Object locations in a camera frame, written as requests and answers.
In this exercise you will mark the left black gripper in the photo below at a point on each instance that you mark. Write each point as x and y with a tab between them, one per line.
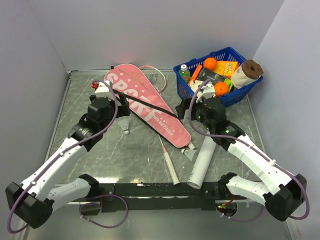
122	112

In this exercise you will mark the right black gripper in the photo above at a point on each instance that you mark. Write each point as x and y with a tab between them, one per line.
181	108

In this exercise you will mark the white shuttlecock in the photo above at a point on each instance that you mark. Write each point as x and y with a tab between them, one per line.
191	154
124	125

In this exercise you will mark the white shuttlecock tube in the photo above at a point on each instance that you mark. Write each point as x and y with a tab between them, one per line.
202	163

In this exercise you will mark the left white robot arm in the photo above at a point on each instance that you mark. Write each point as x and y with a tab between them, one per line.
35	199

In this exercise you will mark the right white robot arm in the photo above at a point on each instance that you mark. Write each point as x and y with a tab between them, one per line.
280	192

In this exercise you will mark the white cloth bag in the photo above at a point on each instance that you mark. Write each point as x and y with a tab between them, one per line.
194	85

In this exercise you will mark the pink racket cover bag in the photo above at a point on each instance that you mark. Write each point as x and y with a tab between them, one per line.
147	103

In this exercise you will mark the green drink bottle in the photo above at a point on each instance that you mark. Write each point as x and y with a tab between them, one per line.
184	73

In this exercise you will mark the black packet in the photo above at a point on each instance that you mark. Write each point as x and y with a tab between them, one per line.
214	77

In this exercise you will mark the orange slim box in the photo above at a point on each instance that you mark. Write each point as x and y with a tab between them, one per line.
195	74

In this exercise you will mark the orange fruit front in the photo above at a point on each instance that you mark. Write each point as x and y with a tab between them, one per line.
221	88

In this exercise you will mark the orange fruit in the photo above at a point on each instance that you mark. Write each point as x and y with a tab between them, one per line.
210	63
221	88

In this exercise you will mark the orange fruit back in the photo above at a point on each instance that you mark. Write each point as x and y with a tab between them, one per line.
210	63

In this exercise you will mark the lime green packet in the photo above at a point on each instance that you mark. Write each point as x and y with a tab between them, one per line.
229	84

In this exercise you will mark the yellow orange snack box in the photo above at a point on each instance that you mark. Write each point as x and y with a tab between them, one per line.
226	68

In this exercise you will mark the brown paper roll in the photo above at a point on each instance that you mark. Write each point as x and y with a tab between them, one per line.
248	72

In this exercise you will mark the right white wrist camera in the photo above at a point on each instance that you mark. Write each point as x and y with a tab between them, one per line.
206	92

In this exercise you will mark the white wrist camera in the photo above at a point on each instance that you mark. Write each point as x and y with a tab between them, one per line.
101	90
206	92

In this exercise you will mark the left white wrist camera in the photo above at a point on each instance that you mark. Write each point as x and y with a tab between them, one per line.
101	90

